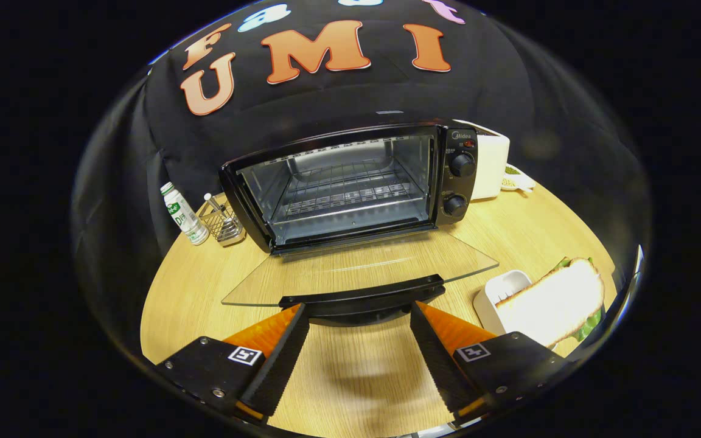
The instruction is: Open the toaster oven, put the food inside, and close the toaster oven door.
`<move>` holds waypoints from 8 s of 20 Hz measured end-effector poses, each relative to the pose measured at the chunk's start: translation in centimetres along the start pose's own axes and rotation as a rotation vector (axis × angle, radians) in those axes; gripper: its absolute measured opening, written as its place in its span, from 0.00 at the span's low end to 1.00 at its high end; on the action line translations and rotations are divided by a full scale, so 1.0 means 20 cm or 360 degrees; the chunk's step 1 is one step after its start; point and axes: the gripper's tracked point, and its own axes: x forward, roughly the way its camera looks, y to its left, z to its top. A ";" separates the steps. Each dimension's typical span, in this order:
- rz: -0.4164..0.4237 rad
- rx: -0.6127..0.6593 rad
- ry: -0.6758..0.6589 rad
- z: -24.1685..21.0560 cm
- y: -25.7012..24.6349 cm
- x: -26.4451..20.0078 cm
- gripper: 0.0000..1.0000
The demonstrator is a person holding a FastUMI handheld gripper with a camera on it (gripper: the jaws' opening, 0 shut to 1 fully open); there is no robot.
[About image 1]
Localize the black toaster oven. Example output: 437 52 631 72
218 123 500 327

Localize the sandwich with green lettuce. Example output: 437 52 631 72
495 255 607 350

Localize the metal stick with white top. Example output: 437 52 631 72
203 193 229 229

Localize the white bottle with green label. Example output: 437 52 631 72
160 181 210 246

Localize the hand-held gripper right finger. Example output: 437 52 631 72
410 301 570 426

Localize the metal wire holder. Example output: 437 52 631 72
195 193 246 247

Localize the white bread toaster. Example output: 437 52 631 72
454 120 511 201

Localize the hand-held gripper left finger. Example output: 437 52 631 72
156 303 312 425

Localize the white rectangular tray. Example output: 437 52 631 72
473 269 535 336

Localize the white divided dish with beans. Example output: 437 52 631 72
501 163 536 194

